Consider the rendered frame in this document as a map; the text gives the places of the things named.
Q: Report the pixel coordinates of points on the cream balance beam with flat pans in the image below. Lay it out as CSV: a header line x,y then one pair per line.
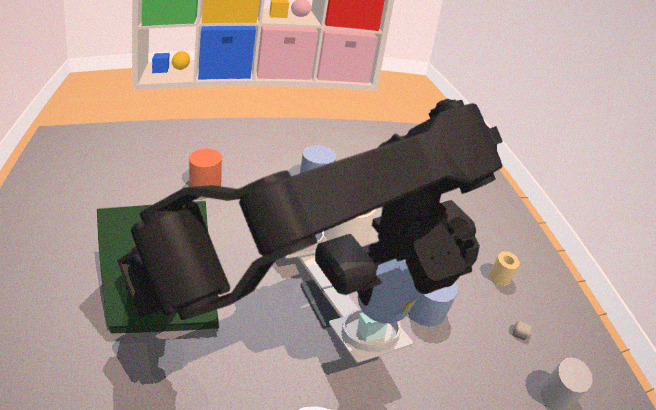
x,y
339,312

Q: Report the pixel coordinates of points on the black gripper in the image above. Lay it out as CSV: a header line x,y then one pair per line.
x,y
352,268

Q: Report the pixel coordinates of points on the cream open cylinder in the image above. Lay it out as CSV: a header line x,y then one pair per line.
x,y
359,227

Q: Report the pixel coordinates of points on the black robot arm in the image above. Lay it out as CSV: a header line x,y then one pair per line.
x,y
174,266

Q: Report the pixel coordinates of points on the orange cylinder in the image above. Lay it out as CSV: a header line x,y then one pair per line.
x,y
205,168

